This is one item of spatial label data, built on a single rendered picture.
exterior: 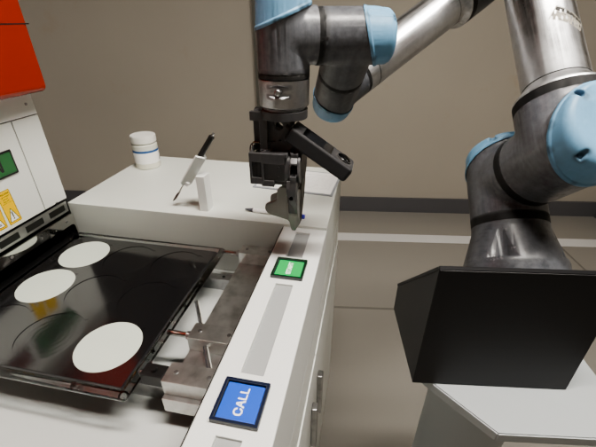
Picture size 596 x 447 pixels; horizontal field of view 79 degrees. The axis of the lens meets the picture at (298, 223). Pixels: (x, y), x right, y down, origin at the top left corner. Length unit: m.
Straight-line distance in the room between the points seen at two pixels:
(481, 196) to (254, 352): 0.44
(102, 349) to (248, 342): 0.25
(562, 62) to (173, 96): 2.50
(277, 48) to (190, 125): 2.35
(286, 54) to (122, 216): 0.58
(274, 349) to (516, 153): 0.43
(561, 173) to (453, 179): 2.46
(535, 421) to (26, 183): 1.02
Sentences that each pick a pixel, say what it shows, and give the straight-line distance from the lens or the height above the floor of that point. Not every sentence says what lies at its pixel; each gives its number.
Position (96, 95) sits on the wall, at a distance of 3.09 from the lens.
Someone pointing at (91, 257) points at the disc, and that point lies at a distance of 0.90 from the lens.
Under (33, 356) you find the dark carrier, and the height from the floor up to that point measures 0.90.
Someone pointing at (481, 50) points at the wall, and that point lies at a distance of 2.82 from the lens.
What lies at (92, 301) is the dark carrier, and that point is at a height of 0.90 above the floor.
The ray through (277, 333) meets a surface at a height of 0.96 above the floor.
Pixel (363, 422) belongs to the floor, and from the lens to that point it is 1.60.
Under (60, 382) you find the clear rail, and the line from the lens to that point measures 0.65.
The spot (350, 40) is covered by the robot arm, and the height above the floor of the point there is 1.32.
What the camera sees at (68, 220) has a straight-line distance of 1.02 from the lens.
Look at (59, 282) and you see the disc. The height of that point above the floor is 0.90.
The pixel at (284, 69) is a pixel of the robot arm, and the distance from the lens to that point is 0.53.
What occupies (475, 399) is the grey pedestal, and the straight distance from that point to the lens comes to 0.70.
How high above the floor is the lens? 1.35
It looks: 30 degrees down
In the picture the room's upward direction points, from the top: straight up
